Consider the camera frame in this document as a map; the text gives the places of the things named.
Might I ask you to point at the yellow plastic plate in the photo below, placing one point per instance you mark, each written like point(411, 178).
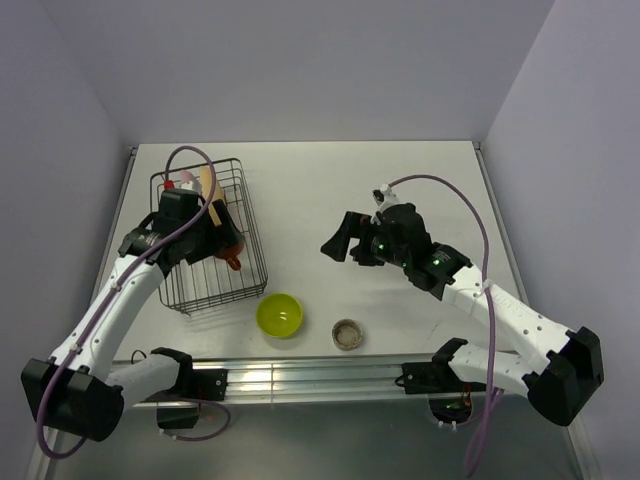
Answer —
point(209, 183)

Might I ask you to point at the aluminium mounting rail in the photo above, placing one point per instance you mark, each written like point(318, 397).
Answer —
point(350, 377)

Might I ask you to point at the pink plastic plate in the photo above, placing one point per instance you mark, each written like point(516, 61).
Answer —
point(188, 181)

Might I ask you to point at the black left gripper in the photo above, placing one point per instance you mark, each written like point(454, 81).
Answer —
point(221, 237)

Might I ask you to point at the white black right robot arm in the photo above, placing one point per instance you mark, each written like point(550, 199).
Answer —
point(451, 278)

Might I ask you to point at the lime green bowl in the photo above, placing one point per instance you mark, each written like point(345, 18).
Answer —
point(279, 315)

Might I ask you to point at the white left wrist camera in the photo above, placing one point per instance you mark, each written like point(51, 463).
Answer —
point(172, 188)

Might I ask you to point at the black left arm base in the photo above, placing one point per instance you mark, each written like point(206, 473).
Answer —
point(204, 384)

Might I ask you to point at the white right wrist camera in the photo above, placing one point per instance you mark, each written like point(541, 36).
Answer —
point(385, 197)

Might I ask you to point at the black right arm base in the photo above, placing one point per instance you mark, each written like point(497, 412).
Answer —
point(433, 378)

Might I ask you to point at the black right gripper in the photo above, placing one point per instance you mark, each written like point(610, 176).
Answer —
point(354, 225)

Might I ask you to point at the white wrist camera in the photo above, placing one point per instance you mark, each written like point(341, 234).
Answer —
point(385, 197)
point(172, 188)

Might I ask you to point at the small speckled beige dish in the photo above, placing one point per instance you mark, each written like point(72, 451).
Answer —
point(347, 335)

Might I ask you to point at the orange mug dark inside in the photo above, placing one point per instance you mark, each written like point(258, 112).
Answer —
point(231, 255)

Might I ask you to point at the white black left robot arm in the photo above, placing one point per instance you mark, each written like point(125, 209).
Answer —
point(76, 390)

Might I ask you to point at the black wire dish rack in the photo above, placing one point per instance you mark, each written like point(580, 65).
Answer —
point(212, 282)

